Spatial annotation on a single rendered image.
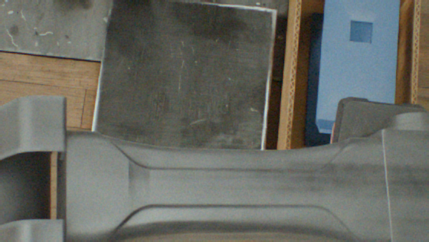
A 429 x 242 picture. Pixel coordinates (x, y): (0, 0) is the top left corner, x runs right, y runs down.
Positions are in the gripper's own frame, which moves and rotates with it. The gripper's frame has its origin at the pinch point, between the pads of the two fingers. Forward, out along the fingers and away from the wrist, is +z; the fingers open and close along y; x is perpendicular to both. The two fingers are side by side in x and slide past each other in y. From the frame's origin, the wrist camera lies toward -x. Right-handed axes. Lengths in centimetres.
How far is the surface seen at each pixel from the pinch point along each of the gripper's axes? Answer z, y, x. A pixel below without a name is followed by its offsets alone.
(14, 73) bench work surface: 11.4, -1.3, 33.0
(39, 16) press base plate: 14.7, 4.1, 31.5
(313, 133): 8.9, -3.3, 2.6
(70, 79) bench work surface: 11.4, -1.2, 27.4
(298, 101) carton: 11.0, -0.8, 4.4
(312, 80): 11.8, 1.3, 3.1
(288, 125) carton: 3.2, -1.1, 5.9
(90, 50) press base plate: 13.1, 1.5, 25.9
